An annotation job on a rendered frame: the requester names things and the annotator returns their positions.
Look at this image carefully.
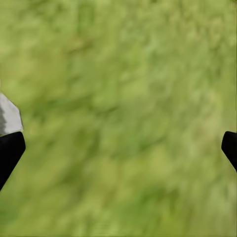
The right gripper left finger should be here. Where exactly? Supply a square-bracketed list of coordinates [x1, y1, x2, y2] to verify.
[0, 131, 26, 191]

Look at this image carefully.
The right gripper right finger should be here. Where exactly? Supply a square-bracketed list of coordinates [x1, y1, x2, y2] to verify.
[221, 131, 237, 170]

